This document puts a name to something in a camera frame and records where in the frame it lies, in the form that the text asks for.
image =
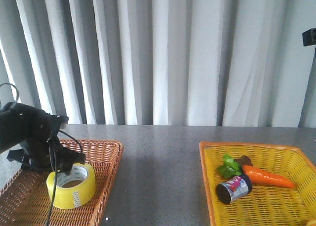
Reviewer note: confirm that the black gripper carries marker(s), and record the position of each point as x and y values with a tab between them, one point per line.
35	155

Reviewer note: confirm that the yellow packing tape roll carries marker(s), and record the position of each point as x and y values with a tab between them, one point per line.
74	190

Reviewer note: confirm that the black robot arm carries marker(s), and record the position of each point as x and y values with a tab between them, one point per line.
309	37
30	136

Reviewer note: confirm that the brown wicker basket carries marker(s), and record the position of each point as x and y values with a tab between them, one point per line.
24	200

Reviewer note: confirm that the green toy leaves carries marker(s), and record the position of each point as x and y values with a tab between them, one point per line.
230	168

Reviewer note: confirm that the small printed can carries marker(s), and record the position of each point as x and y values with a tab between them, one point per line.
235	188

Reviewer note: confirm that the grey pleated curtain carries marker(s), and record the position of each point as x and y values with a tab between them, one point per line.
234	63

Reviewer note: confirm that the dark brown toy piece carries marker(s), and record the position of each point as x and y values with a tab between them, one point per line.
244	160

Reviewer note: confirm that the orange toy carrot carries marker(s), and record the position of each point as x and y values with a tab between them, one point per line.
260	176

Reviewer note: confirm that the yellow plastic woven basket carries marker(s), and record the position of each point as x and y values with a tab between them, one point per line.
265	205

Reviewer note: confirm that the yellow fruit at corner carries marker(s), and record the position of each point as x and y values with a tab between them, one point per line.
311	222

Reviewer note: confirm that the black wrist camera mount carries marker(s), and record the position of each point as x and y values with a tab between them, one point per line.
57	122

